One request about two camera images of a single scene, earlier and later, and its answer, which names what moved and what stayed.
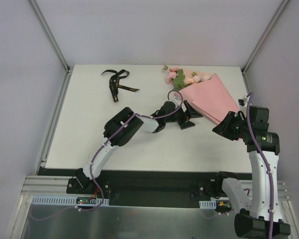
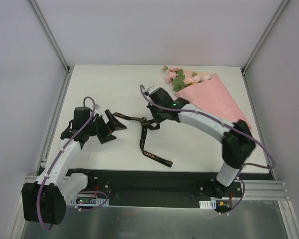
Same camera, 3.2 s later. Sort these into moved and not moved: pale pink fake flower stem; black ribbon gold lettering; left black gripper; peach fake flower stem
Moved: black ribbon gold lettering; left black gripper
Not moved: pale pink fake flower stem; peach fake flower stem
